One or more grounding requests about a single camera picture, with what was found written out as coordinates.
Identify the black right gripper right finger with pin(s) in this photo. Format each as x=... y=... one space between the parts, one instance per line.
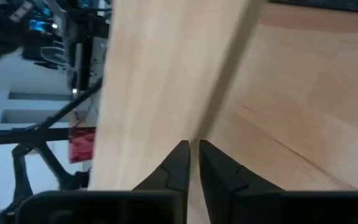
x=219 y=174

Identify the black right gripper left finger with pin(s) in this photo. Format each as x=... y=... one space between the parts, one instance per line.
x=176 y=168

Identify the wooden cutting board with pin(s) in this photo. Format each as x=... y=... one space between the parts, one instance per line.
x=154 y=93

